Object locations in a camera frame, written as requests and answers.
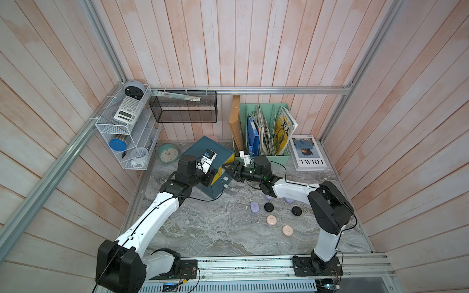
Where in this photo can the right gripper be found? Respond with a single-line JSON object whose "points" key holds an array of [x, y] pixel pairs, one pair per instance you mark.
{"points": [[239, 169]]}

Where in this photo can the green file organizer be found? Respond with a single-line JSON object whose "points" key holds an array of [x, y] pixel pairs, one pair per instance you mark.
{"points": [[247, 110]]}

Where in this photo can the pink earphone case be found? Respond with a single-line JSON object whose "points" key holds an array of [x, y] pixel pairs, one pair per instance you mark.
{"points": [[271, 220], [287, 230]]}

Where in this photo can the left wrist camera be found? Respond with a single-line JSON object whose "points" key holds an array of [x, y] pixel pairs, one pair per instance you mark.
{"points": [[206, 160]]}

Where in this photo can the round grey speaker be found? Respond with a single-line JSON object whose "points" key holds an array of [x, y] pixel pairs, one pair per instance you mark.
{"points": [[134, 89]]}

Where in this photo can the black mesh basket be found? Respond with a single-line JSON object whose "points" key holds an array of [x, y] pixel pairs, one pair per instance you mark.
{"points": [[167, 110]]}

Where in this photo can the white cup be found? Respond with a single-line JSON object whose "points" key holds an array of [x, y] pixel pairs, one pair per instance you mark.
{"points": [[138, 157]]}

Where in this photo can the teal drawer cabinet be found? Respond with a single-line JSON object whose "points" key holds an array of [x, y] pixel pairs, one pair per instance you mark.
{"points": [[224, 155]]}

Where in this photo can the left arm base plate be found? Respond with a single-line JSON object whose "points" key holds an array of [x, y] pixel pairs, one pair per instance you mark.
{"points": [[187, 270]]}

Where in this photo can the brown envelope folder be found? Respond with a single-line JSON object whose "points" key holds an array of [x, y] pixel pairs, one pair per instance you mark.
{"points": [[235, 124]]}

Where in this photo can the newspapers in organizer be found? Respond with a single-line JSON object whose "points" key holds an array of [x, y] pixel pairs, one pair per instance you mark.
{"points": [[263, 118]]}

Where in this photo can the white wire shelf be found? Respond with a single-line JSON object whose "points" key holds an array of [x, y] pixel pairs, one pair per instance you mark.
{"points": [[144, 133]]}

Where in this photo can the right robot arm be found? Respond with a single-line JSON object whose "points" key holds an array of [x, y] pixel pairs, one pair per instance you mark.
{"points": [[331, 209]]}

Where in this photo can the green alarm clock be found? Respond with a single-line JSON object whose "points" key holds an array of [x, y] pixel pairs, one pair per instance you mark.
{"points": [[168, 153]]}

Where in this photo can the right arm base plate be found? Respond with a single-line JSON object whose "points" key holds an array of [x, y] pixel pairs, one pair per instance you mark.
{"points": [[312, 266]]}

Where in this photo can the ruler on basket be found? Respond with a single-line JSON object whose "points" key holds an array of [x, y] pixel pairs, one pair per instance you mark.
{"points": [[175, 96]]}

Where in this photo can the black earphone case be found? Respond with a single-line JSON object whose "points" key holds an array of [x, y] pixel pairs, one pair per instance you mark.
{"points": [[296, 210], [269, 207]]}

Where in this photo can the blue binder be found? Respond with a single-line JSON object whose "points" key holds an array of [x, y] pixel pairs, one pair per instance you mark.
{"points": [[253, 137]]}

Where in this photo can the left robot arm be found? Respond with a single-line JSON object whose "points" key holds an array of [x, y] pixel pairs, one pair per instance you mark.
{"points": [[122, 265]]}

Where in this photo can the blue lid jar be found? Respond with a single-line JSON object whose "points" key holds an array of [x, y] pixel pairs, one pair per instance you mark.
{"points": [[118, 143]]}

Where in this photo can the purple earphone case left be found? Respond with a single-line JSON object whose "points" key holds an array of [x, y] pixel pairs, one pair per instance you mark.
{"points": [[254, 207]]}

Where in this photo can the white calculator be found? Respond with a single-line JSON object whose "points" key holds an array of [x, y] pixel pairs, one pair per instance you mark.
{"points": [[129, 110]]}

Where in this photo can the LOEWE book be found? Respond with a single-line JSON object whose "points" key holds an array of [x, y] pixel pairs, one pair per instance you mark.
{"points": [[307, 155]]}

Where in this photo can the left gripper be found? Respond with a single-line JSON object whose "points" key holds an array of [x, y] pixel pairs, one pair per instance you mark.
{"points": [[209, 177]]}

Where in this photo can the pink earphone case bottom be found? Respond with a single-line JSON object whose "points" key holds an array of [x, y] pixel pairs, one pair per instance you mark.
{"points": [[287, 230]]}

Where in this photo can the pink earphone case middle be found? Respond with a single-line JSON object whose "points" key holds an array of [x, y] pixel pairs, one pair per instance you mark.
{"points": [[271, 220]]}

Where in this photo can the yellow magazine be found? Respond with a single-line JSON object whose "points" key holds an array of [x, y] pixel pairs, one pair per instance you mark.
{"points": [[284, 127]]}

